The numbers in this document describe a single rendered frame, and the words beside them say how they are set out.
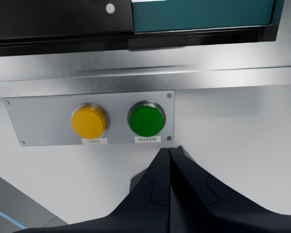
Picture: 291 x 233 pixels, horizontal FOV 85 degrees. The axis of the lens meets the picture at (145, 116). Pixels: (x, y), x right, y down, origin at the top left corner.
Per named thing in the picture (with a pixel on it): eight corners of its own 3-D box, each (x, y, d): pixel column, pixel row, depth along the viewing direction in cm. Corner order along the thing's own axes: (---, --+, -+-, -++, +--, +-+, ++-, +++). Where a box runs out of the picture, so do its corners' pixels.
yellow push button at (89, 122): (110, 131, 21) (106, 139, 19) (81, 132, 21) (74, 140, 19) (106, 103, 20) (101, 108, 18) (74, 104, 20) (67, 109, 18)
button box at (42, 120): (169, 124, 26) (174, 143, 20) (46, 128, 27) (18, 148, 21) (169, 81, 24) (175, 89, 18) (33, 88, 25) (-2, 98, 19)
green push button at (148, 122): (162, 130, 21) (163, 137, 19) (132, 131, 21) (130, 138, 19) (161, 101, 19) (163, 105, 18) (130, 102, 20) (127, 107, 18)
